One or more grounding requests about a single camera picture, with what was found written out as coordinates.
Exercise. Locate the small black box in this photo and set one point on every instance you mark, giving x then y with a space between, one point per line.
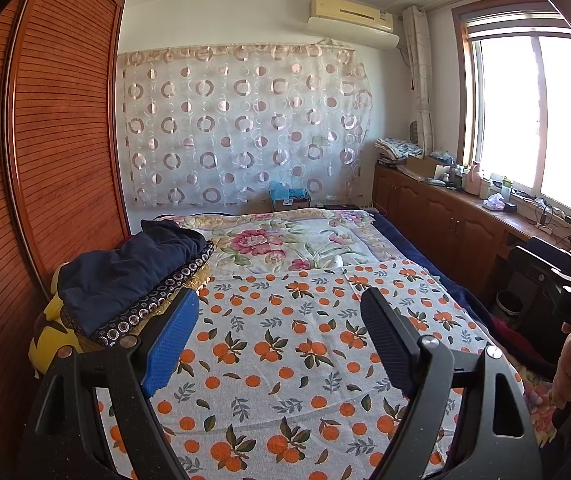
508 207

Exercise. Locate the orange-fruit print bed sheet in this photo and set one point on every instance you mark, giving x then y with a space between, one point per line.
290 360

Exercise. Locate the navy printed t-shirt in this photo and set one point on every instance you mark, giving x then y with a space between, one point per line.
130 270

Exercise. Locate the yellow plush toy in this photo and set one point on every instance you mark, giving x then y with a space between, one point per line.
50 340

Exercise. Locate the white patterned window curtain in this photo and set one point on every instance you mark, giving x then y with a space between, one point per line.
420 75

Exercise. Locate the wooden-framed window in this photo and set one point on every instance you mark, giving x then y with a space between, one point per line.
540 120

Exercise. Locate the stack of folded cloths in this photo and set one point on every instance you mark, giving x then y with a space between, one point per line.
398 149

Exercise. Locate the wooden slatted wardrobe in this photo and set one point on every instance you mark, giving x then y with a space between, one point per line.
55 135

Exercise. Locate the white plastic jar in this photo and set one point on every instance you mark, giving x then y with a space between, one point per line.
486 189

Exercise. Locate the pink bottle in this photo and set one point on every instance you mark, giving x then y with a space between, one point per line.
474 180

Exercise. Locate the floral blanket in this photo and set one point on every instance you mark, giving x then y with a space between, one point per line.
265 245

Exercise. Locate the white wall air conditioner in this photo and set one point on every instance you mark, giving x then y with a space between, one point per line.
350 15

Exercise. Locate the black waste bin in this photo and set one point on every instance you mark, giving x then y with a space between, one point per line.
509 304

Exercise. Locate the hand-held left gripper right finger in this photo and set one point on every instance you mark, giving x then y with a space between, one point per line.
390 340

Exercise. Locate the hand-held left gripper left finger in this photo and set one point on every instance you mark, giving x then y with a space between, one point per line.
175 345

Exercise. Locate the tissue pack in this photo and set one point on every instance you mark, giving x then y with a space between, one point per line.
493 203

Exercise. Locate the cardboard box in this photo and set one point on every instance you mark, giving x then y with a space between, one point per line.
421 165

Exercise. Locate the sheer circle-print curtain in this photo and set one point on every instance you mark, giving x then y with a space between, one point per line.
245 130

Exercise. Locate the person's right hand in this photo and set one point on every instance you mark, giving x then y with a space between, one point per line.
565 375

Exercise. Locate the dark red cloth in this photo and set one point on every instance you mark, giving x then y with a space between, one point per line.
510 335

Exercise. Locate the low wooden cabinet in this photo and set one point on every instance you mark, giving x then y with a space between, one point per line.
440 215

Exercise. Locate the dark dotted folded cloth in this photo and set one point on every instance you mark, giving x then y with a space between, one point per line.
140 307

